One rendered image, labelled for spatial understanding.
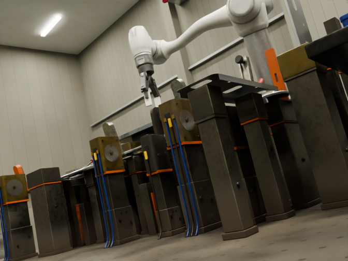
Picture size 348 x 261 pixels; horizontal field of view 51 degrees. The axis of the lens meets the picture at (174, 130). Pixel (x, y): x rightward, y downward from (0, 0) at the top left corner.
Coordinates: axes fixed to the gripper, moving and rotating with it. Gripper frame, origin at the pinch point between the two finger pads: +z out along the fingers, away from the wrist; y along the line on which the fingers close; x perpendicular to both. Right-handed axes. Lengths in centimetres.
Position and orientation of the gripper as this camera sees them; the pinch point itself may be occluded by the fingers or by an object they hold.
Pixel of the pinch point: (154, 106)
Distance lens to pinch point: 177.4
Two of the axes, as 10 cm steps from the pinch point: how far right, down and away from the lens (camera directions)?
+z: 2.2, 9.6, -1.9
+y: -3.1, -1.1, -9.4
